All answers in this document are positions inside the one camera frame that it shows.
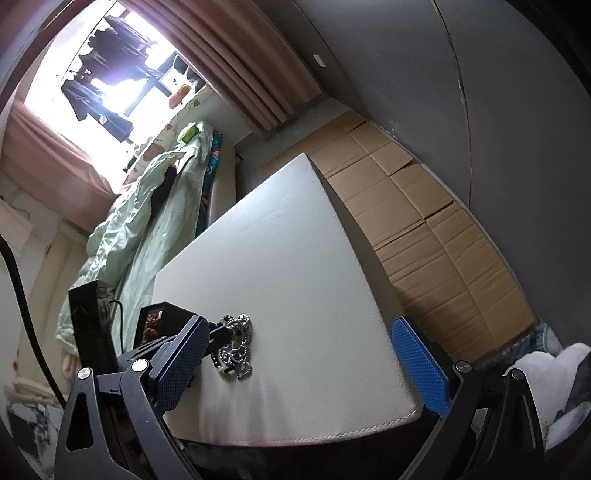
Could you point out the green tissue pack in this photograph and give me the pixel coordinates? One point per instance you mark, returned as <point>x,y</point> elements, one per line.
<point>188,133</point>

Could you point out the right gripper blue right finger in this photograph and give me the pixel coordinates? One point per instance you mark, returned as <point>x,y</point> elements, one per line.
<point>427,365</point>

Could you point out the pink curtain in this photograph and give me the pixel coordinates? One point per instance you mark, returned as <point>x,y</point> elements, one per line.
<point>53,170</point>
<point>239,52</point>

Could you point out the light green duvet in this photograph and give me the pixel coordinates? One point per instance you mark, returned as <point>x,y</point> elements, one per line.
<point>134,221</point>

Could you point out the pink right curtain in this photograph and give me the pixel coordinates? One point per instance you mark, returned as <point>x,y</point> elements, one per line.
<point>239,52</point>

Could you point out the dark hanging clothes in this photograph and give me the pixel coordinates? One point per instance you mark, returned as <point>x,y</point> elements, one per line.
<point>117,53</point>

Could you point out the pink left curtain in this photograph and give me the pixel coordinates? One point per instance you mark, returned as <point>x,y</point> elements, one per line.
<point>53,170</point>

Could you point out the bed with green sheet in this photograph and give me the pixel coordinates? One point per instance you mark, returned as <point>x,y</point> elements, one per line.
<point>175,207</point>

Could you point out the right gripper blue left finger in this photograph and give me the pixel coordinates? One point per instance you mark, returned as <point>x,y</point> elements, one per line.
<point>175,362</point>

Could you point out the flattened cardboard sheets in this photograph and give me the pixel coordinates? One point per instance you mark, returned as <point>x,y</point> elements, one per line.
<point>447,275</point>

